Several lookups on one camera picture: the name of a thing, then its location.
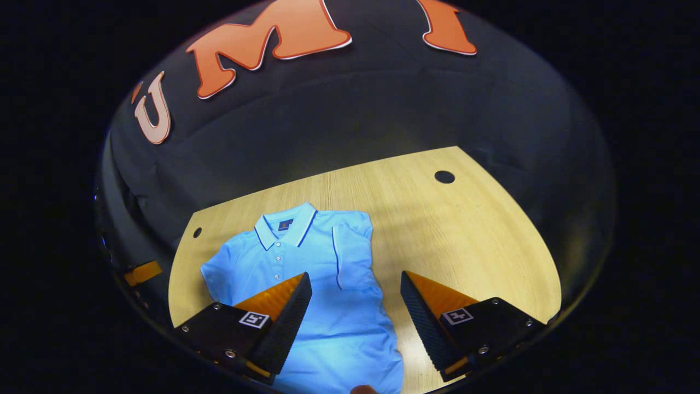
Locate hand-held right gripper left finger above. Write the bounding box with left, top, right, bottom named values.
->
left=174, top=271, right=313, bottom=385

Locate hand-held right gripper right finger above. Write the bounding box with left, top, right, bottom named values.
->
left=400, top=270, right=547, bottom=383

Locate light blue polo T-shirt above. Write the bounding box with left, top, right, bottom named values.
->
left=200, top=202, right=404, bottom=394

